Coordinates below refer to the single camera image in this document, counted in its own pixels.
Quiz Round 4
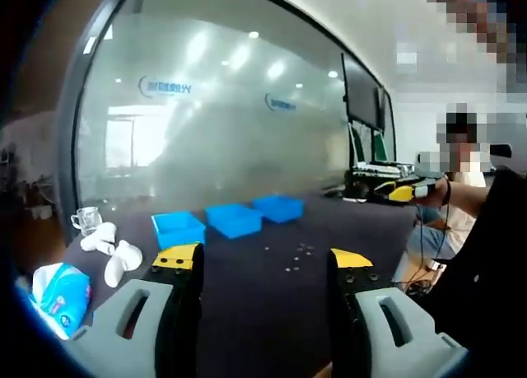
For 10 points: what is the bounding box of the white equipment box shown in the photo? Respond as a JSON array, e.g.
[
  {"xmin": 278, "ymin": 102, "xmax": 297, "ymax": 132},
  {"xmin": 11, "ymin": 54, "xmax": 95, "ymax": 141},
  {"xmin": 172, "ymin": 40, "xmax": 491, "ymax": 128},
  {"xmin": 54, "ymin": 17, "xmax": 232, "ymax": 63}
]
[{"xmin": 349, "ymin": 160, "xmax": 417, "ymax": 181}]

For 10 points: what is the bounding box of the screws nuts washers group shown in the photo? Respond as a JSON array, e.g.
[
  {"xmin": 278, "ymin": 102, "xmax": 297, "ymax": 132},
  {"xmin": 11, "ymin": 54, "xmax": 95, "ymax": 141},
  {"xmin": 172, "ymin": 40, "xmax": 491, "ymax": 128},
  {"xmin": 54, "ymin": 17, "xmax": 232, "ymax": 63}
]
[{"xmin": 263, "ymin": 241, "xmax": 315, "ymax": 273}]

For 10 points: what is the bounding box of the person's right hand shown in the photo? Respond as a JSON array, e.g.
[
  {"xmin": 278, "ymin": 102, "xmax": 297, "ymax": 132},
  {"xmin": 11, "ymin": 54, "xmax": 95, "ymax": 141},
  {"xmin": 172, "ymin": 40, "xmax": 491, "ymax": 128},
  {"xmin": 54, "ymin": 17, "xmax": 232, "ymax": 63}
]
[{"xmin": 415, "ymin": 179, "xmax": 448, "ymax": 208}]

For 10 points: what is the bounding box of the clear glass mug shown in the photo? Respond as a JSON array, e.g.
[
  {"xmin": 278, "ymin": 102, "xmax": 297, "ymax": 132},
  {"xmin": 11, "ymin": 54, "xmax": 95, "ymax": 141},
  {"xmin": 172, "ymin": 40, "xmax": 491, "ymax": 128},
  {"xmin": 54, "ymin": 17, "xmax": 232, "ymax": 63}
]
[{"xmin": 70, "ymin": 206, "xmax": 102, "ymax": 236}]

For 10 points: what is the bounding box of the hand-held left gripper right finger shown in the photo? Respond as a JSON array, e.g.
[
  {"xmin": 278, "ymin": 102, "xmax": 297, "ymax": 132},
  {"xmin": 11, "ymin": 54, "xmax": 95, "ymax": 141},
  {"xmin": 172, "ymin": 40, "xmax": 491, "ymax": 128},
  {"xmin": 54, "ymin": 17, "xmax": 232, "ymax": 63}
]
[{"xmin": 328, "ymin": 248, "xmax": 470, "ymax": 378}]

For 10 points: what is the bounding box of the blue white tissue pack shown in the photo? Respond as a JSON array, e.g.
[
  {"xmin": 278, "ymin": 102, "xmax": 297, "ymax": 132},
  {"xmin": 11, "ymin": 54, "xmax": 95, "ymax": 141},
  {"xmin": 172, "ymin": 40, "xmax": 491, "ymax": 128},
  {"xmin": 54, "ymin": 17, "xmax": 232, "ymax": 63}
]
[{"xmin": 28, "ymin": 262, "xmax": 92, "ymax": 340}]

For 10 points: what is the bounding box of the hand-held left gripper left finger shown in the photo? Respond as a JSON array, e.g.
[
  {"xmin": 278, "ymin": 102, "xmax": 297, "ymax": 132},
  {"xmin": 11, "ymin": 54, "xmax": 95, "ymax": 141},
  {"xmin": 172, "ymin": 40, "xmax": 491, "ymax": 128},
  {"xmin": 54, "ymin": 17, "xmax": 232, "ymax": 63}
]
[{"xmin": 68, "ymin": 240, "xmax": 206, "ymax": 378}]

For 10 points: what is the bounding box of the blue logo glass sticker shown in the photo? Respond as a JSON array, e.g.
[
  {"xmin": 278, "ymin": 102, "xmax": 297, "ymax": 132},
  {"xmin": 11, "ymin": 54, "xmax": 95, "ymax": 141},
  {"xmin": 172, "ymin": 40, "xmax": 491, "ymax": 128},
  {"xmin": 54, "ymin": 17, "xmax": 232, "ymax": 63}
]
[
  {"xmin": 263, "ymin": 91, "xmax": 297, "ymax": 111},
  {"xmin": 138, "ymin": 75, "xmax": 193, "ymax": 99}
]

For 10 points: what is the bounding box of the blue plastic bin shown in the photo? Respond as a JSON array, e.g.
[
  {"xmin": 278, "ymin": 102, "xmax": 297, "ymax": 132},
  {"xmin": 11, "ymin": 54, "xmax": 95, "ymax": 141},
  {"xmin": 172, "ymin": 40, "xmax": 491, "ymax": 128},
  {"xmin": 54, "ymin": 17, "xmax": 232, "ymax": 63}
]
[
  {"xmin": 251, "ymin": 194, "xmax": 305, "ymax": 225},
  {"xmin": 204, "ymin": 203, "xmax": 264, "ymax": 240},
  {"xmin": 151, "ymin": 211, "xmax": 206, "ymax": 250}
]

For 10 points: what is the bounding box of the large black monitor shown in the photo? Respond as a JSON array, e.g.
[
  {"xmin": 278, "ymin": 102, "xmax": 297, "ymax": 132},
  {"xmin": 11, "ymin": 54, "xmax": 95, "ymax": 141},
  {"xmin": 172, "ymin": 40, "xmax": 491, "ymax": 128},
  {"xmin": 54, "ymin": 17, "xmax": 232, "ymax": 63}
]
[{"xmin": 340, "ymin": 52, "xmax": 386, "ymax": 130}]

